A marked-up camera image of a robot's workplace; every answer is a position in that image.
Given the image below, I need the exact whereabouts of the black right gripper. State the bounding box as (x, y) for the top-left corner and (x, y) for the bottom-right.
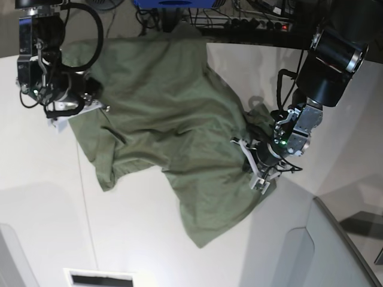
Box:
(64, 72), (103, 103)

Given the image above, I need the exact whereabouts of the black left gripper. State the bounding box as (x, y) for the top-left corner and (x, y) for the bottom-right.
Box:
(245, 141), (283, 181)

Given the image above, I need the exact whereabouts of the green t-shirt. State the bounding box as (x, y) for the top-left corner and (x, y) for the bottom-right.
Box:
(69, 25), (272, 248)

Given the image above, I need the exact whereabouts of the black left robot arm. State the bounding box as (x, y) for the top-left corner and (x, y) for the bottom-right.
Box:
(242, 1), (382, 181)

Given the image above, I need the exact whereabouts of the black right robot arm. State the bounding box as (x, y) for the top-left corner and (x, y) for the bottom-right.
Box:
(14, 1), (104, 105)

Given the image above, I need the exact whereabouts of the black power strip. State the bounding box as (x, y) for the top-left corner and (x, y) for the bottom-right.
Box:
(188, 14), (293, 32)

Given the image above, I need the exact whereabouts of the blue box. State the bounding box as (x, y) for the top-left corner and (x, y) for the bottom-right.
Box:
(133, 0), (226, 9)

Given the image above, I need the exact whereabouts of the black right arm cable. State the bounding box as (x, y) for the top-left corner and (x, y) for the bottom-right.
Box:
(43, 0), (105, 119)

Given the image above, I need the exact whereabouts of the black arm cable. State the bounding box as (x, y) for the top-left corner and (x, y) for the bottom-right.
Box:
(43, 0), (105, 119)
(276, 49), (309, 114)

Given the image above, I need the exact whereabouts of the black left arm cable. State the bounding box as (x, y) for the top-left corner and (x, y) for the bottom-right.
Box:
(276, 49), (309, 114)

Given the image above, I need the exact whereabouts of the black table post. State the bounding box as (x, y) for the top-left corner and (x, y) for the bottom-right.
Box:
(161, 8), (184, 32)

